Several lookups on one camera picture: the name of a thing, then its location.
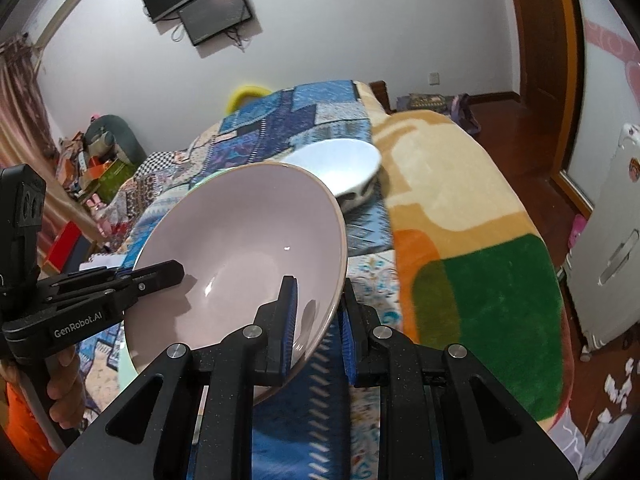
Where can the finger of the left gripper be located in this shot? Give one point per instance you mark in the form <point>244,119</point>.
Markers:
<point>153,278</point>

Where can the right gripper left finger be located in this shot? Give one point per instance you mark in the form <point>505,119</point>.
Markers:
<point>277,321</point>

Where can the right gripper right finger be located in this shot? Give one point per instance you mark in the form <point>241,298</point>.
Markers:
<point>363,364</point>

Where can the pink beige bowl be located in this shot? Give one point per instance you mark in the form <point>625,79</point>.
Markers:
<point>238,235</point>

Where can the large mint green plate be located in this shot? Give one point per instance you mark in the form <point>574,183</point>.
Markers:
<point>127,371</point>

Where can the white bowl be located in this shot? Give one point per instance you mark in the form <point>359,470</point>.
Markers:
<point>347,167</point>

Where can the person's left hand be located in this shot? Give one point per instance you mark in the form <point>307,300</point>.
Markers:
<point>66,390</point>

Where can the white paper sheet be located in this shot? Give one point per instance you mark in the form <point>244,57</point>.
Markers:
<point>109,261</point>

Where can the red box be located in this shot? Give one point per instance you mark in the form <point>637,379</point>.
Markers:
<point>62,248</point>

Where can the pink bunny toy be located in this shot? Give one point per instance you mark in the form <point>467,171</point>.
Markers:
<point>98,211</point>

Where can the green cardboard box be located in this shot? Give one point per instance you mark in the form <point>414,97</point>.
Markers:
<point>115,176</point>

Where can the patchwork patterned bedspread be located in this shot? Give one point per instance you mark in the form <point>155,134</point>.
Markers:
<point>306,430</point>

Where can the grey green stuffed pillow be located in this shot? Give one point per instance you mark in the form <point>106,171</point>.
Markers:
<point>110,135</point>

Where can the striped brown curtain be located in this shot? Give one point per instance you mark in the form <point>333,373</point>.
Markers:
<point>26,139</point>

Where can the yellow fluffy object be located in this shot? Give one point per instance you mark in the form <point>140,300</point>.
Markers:
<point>245,94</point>

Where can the white appliance door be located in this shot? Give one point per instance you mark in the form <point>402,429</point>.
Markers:
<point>603,266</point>

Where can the wall mounted black television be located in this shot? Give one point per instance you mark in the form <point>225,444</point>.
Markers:
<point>205,19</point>

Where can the wooden door frame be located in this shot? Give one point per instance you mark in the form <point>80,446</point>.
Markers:
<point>551,42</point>

